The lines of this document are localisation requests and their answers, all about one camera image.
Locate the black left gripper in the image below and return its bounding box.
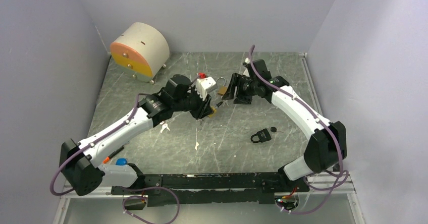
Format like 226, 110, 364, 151
172, 84, 213, 120

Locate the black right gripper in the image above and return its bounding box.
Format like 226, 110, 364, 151
223, 73, 258, 104

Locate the yellow padlock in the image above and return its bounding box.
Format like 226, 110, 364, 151
208, 106, 217, 118

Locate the black padlock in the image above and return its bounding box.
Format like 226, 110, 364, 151
250, 128, 272, 143

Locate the large brass padlock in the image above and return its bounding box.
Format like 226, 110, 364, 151
216, 77, 228, 96

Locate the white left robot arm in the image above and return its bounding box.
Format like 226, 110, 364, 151
54, 74, 217, 196

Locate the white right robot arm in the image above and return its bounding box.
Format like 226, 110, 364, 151
223, 59, 347, 191

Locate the round cream drawer cabinet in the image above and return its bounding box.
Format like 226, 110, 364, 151
110, 22, 170, 84

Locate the orange black marker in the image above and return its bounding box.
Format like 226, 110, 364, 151
102, 146, 124, 163

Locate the blue round cap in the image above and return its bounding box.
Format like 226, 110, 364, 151
115, 158, 128, 166

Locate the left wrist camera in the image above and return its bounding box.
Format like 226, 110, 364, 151
195, 73, 217, 101

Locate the black base frame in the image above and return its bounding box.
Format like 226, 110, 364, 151
111, 172, 309, 207

